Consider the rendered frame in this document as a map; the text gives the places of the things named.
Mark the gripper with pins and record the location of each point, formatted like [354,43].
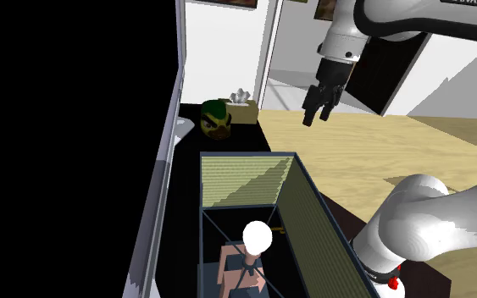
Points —
[334,74]

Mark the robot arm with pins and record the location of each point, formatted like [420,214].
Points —
[428,223]

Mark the black door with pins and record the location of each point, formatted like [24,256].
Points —
[386,74]

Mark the tan tissue box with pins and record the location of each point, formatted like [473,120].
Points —
[244,112]

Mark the black nightstand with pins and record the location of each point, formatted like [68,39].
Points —
[244,140]

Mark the green duck head toy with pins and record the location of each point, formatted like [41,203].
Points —
[215,121]

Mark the lamp with green shade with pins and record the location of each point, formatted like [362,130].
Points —
[325,247]

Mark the brown wall picture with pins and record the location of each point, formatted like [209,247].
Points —
[325,9]

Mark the dark wall picture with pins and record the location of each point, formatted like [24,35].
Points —
[230,3]

